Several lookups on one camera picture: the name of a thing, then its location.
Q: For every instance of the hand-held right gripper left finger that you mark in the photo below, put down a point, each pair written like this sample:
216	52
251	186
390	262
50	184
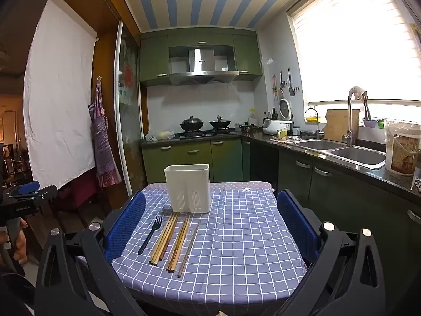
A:
125	227

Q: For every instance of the white plastic bag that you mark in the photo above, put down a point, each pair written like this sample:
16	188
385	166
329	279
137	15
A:
161	135

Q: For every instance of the person's left hand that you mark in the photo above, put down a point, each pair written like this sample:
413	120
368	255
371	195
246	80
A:
20	248

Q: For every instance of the dark green sink cabinet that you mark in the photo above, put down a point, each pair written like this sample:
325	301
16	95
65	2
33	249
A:
345	197

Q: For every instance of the white plastic bucket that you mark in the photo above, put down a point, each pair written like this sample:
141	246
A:
403	151

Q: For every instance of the green wall cabinet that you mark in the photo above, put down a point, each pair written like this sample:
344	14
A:
247	56
200	40
154	59

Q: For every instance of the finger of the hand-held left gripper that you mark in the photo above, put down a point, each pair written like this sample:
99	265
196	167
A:
46	192
29	187

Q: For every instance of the white hanging sheet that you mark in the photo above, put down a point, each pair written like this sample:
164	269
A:
59	89

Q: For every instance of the hanging steel ladle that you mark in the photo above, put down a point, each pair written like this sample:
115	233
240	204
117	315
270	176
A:
281	87

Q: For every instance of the black plastic fork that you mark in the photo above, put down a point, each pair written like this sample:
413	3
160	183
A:
151	237

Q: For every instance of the steel range hood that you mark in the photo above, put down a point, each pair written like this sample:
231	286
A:
201	65

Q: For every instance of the white plastic utensil holder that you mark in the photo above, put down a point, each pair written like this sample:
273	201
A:
186	184

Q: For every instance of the white rice cooker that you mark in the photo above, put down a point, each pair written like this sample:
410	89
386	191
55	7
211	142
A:
276	125

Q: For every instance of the dark sauce bottle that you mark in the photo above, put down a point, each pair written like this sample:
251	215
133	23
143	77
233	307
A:
274	114

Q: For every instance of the pink rag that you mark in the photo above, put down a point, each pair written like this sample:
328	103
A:
358	91

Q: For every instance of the steel faucet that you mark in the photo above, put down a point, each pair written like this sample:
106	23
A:
349	121

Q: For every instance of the hanging black spatula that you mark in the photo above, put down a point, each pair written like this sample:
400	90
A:
291	87

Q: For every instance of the dark red chair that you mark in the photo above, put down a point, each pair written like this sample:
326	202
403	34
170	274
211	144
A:
79	191

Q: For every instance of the wooden cutting board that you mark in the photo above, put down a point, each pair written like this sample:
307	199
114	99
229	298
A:
337	125

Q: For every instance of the green cup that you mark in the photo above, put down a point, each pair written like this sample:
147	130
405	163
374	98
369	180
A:
381	124

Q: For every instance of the white window blind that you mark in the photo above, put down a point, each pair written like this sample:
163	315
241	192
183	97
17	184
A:
355	39

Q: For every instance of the purple checked apron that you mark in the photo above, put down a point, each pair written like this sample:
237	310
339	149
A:
102	144

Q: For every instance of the hanging pink utensil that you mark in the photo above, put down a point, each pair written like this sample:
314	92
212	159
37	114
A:
274	87

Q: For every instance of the purple cup with utensils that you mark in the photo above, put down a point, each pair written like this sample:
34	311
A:
369	122

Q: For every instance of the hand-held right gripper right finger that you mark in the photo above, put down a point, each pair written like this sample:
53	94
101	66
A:
297	227

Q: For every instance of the small steel pot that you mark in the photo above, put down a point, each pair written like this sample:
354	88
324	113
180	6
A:
246	127

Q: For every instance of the brown wooden chopstick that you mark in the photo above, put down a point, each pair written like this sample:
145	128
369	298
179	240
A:
186	256
177	243
182	243

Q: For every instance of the white bottle with yellow cap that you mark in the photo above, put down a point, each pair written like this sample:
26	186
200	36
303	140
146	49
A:
252	117

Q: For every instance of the blue checked tablecloth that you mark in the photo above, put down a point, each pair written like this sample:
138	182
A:
236	243

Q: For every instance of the green base cabinet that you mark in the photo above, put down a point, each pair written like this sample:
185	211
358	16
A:
194	158

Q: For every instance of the black stone countertop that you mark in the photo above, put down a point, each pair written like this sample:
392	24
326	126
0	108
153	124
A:
371	172

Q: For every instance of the steel double sink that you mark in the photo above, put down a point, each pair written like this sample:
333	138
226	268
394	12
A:
355	156

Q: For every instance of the glass sliding door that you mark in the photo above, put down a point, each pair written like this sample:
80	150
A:
131	105

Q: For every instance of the white mug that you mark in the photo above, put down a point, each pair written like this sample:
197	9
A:
296	131

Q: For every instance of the black gas stove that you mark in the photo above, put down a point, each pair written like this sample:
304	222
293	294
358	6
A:
207	133

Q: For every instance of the black wok with lid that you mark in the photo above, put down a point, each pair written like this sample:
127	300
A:
220	123
191	124

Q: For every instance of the yellow mug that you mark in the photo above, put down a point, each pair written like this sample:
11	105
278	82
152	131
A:
282	134

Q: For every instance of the light bamboo chopstick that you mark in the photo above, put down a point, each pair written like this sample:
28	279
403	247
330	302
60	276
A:
161	239
168	237

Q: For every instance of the clear plastic utensil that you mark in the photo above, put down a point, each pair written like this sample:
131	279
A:
190	236

